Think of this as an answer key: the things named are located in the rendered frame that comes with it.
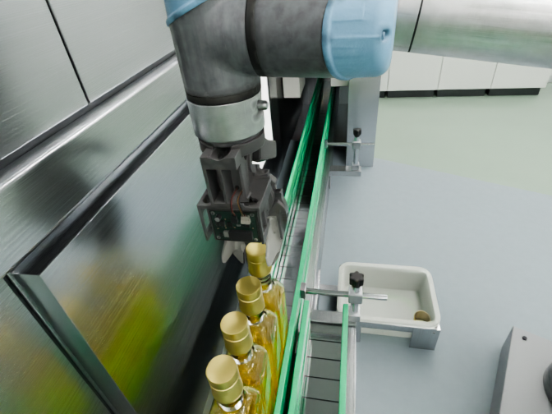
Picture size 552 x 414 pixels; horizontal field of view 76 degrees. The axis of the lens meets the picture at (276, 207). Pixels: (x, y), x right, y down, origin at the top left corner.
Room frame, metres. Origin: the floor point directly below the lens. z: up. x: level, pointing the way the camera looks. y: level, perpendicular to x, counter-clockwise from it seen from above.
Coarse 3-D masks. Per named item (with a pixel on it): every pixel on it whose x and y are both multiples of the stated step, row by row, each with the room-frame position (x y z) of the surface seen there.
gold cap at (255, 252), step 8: (248, 248) 0.38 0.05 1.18; (256, 248) 0.38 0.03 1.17; (264, 248) 0.37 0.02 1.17; (248, 256) 0.37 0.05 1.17; (256, 256) 0.36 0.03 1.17; (264, 256) 0.36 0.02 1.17; (248, 264) 0.37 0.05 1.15; (256, 264) 0.36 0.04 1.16; (264, 264) 0.36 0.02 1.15; (256, 272) 0.36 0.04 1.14; (264, 272) 0.36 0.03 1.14
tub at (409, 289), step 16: (352, 272) 0.63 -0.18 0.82; (368, 272) 0.62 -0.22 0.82; (384, 272) 0.61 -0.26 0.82; (400, 272) 0.60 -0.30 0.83; (416, 272) 0.60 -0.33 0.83; (368, 288) 0.61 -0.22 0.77; (384, 288) 0.61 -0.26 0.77; (400, 288) 0.60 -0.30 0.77; (416, 288) 0.59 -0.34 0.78; (432, 288) 0.53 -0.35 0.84; (368, 304) 0.56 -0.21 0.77; (384, 304) 0.56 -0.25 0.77; (400, 304) 0.55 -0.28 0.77; (416, 304) 0.55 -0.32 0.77; (432, 304) 0.49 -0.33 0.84; (368, 320) 0.47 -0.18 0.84; (384, 320) 0.46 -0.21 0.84; (400, 320) 0.46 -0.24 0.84; (416, 320) 0.45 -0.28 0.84; (432, 320) 0.46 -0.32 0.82
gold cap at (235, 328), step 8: (232, 312) 0.28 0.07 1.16; (240, 312) 0.28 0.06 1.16; (224, 320) 0.27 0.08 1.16; (232, 320) 0.27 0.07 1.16; (240, 320) 0.27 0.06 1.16; (224, 328) 0.26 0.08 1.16; (232, 328) 0.26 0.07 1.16; (240, 328) 0.26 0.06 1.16; (248, 328) 0.26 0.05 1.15; (224, 336) 0.25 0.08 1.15; (232, 336) 0.25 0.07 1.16; (240, 336) 0.25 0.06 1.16; (248, 336) 0.26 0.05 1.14; (232, 344) 0.25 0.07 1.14; (240, 344) 0.25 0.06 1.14; (248, 344) 0.25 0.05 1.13; (232, 352) 0.25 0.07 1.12; (240, 352) 0.25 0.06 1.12
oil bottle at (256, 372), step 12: (252, 348) 0.27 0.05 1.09; (264, 348) 0.28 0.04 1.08; (252, 360) 0.26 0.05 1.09; (264, 360) 0.26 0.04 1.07; (240, 372) 0.24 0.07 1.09; (252, 372) 0.24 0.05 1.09; (264, 372) 0.25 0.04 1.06; (252, 384) 0.23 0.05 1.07; (264, 384) 0.25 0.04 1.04; (264, 396) 0.24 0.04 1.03; (264, 408) 0.23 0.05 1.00
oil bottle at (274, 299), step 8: (272, 280) 0.39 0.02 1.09; (272, 288) 0.37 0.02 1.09; (280, 288) 0.38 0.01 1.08; (264, 296) 0.36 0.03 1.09; (272, 296) 0.36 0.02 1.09; (280, 296) 0.37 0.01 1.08; (264, 304) 0.35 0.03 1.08; (272, 304) 0.35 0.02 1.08; (280, 304) 0.36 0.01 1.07; (280, 312) 0.35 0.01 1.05; (280, 320) 0.35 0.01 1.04; (280, 328) 0.35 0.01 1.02; (280, 336) 0.35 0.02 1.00
